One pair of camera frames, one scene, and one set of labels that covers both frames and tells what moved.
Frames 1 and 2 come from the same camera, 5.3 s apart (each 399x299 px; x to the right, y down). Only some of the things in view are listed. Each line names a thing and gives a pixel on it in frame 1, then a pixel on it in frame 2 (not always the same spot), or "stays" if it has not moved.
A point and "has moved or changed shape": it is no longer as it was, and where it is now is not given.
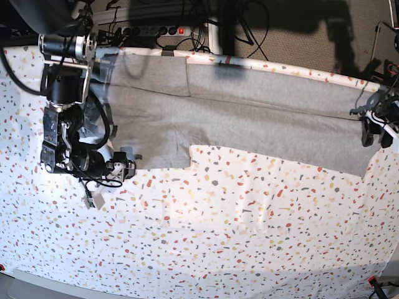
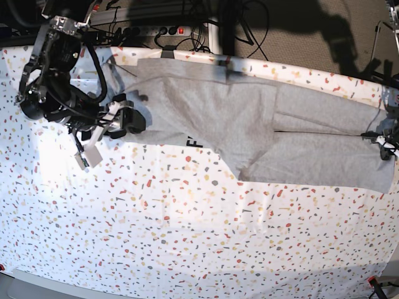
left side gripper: x=91 y=164 → x=110 y=115
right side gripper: x=386 y=106 → x=389 y=128
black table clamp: x=168 y=50 stays
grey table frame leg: x=214 y=38 stays
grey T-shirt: x=154 y=106 has moved or changed shape
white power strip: x=155 y=31 stays
